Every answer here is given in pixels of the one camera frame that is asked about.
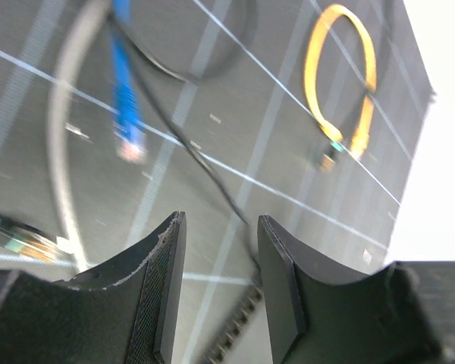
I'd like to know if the black grid mat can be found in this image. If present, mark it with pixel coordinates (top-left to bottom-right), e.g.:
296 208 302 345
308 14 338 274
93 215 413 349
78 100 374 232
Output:
0 1 432 363

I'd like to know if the grey ethernet cable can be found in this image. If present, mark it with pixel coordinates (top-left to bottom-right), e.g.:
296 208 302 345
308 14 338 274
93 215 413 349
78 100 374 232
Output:
47 0 111 272

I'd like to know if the yellow ethernet cable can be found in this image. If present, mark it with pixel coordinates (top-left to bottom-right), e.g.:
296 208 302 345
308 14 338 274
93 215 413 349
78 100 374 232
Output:
303 3 377 160

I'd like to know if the blue ethernet cable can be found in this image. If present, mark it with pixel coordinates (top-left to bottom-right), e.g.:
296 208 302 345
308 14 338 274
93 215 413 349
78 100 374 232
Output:
111 0 148 162

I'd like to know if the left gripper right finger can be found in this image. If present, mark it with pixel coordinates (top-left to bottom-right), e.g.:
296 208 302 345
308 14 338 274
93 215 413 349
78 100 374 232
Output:
257 215 441 363

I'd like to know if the black braided cable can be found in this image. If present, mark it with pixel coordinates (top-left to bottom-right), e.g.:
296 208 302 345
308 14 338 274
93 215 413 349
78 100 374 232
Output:
0 212 67 262

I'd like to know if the black ethernet cable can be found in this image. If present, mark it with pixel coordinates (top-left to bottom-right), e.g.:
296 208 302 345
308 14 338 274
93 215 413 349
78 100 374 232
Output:
108 11 261 266

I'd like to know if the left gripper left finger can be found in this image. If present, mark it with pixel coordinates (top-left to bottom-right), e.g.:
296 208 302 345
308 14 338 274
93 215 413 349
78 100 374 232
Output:
0 212 186 363

